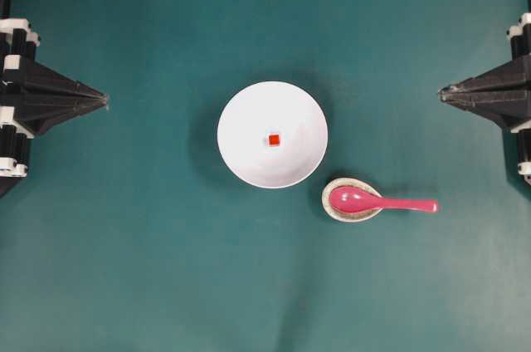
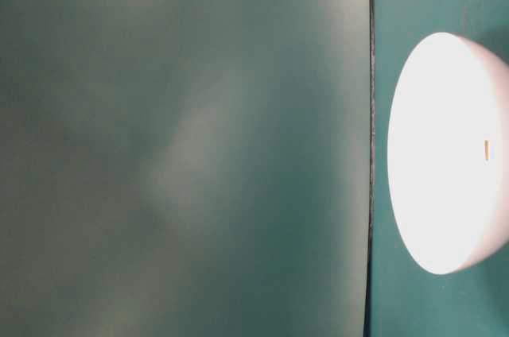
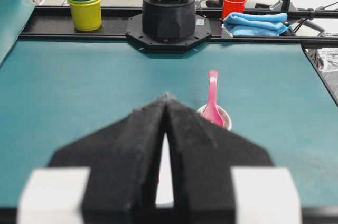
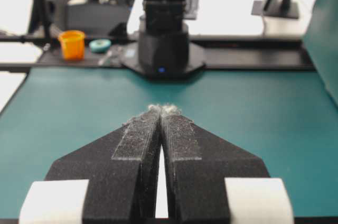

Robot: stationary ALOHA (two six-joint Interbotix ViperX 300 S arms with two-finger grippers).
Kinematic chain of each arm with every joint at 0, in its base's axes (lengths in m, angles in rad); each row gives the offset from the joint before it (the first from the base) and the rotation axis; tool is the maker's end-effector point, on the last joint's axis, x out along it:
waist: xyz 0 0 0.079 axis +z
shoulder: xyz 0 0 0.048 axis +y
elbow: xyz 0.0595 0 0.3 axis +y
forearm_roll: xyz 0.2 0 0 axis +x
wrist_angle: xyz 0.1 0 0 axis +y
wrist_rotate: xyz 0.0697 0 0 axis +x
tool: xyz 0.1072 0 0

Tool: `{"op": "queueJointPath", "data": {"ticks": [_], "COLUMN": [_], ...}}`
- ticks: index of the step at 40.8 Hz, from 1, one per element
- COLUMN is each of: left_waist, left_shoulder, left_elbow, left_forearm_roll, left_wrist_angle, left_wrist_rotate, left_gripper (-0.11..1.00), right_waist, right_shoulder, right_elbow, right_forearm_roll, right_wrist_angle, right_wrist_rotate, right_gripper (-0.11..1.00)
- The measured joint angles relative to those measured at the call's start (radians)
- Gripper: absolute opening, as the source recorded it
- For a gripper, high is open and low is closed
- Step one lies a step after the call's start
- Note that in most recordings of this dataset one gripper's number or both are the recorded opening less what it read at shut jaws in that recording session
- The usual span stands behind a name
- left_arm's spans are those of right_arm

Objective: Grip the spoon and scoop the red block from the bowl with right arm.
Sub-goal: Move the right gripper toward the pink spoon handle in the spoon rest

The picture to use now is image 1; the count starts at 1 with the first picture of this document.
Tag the small red block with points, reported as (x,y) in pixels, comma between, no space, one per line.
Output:
(274,140)

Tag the white ceramic bowl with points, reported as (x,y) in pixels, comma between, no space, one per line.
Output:
(265,108)

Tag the pink plastic spoon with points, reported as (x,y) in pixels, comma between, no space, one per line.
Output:
(350,199)

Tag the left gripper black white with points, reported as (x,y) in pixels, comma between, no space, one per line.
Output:
(22,121)

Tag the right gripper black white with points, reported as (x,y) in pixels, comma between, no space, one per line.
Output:
(510,111)

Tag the speckled ceramic spoon rest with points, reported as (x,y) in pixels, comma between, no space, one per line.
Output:
(348,217)

